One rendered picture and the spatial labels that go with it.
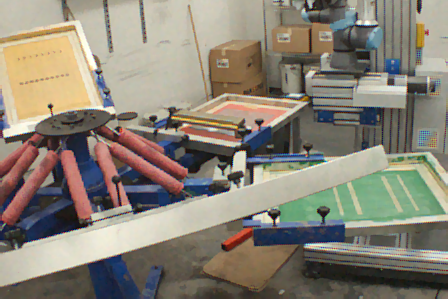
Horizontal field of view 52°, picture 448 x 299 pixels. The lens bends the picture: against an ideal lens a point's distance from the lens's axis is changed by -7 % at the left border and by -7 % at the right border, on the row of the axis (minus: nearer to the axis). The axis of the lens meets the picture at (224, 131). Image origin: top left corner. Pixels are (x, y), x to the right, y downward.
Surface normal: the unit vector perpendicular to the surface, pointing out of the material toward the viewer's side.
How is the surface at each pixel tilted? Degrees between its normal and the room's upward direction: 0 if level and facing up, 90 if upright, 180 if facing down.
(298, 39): 90
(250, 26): 90
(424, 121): 90
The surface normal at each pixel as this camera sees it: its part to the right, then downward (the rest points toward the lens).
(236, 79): -0.49, 0.34
